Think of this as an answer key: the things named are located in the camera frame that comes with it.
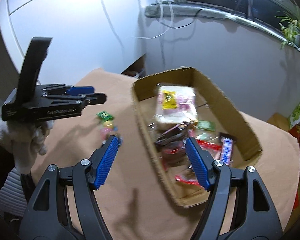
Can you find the striped sleeve forearm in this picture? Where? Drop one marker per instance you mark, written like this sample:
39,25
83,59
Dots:
12,198

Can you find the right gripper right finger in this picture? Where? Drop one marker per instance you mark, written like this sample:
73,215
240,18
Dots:
255,215

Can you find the potted spider plant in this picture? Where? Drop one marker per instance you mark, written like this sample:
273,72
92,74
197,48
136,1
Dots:
290,27

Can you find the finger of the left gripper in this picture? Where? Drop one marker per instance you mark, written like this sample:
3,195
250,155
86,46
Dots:
91,99
80,90

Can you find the grey window sill padding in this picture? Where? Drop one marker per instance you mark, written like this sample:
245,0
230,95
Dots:
180,10

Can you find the red clear snack bag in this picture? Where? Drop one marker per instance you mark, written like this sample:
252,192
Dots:
180,145

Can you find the green candy packet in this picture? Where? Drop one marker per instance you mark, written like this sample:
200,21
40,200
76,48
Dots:
105,116

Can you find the cardboard box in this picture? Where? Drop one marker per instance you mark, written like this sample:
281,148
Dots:
212,104

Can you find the white gloved left hand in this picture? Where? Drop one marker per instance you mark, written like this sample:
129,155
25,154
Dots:
25,141

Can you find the Snickers bar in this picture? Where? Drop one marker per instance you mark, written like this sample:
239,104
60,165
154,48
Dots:
227,142

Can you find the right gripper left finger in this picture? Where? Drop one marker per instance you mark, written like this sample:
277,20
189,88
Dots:
47,215

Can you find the green wrapped candy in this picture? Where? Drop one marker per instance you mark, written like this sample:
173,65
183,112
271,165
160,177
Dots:
206,125

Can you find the pink bread package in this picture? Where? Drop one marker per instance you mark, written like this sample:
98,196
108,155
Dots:
175,105

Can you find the black tripod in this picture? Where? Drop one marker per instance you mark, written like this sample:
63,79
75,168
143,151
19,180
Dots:
248,9

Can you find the yellow jelly cup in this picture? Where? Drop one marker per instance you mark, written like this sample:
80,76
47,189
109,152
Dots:
107,129

